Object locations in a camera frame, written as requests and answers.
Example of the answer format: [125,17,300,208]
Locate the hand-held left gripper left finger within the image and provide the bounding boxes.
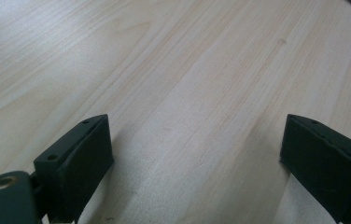
[33,114,116,224]

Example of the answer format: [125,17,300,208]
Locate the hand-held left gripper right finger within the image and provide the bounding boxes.
[279,114,351,224]

